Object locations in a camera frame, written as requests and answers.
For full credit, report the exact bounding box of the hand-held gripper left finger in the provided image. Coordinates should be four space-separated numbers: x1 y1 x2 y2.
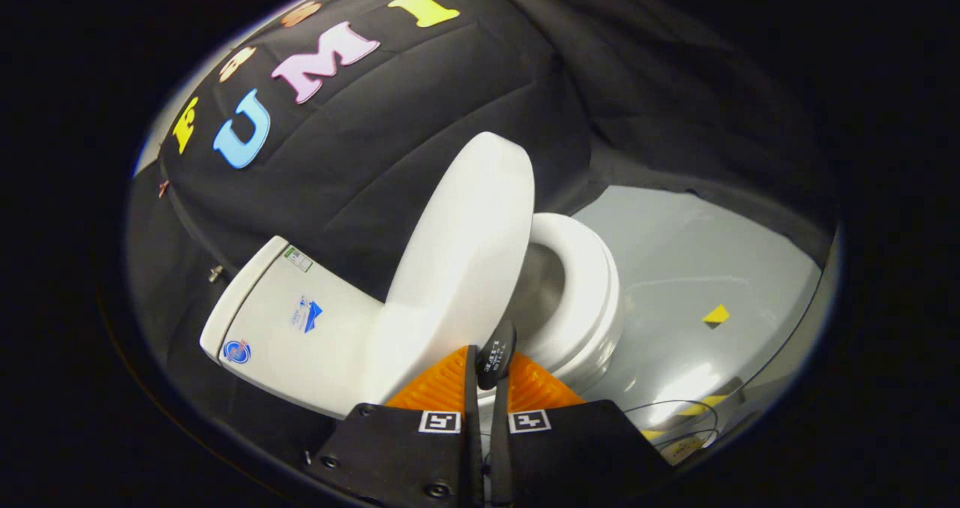
311 345 485 508

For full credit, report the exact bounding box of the thin black floor cable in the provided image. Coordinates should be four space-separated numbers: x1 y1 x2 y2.
622 398 722 450

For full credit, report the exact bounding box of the white toilet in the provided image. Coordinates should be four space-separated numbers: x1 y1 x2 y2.
199 212 626 421

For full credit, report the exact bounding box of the white toilet lid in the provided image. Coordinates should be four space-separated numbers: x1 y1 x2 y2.
360 131 536 405

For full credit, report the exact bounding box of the yellow black floor tape strip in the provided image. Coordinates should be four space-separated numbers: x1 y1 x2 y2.
672 377 745 420

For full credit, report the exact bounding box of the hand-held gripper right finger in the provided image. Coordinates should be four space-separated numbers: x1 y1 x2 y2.
490 351 673 508

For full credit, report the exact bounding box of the white toilet seat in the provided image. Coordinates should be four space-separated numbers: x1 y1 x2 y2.
517 212 625 377

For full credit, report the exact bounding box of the black lid pull tab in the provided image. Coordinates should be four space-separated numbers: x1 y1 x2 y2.
476 320 518 391

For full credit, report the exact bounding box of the black backdrop cloth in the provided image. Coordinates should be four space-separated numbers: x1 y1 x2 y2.
124 0 838 452

